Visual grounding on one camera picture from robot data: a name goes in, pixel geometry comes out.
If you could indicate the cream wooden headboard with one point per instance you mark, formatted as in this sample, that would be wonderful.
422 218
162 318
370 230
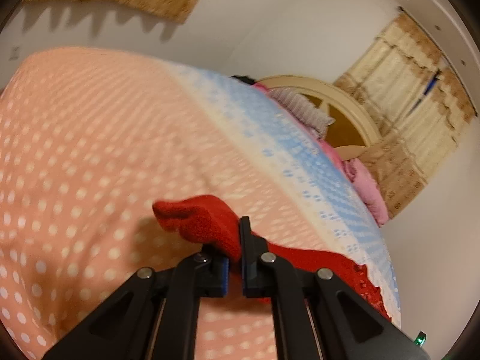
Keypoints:
353 131

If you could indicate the striped pillow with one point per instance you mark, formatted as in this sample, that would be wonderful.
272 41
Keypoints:
312 117

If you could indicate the beige window curtain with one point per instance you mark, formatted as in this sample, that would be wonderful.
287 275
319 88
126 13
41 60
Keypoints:
418 104

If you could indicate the black item behind pillow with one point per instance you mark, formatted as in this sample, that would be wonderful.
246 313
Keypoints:
245 79

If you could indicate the polka dot bed sheet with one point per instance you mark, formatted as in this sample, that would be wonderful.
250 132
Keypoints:
91 138

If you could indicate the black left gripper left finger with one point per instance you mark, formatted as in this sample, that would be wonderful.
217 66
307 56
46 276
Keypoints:
152 315

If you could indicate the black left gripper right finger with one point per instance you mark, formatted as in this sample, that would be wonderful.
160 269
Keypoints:
315 314

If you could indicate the pink folded blanket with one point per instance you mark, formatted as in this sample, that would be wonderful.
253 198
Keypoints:
357 173

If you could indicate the red knitted sweater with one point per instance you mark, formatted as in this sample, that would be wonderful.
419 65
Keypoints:
208 220

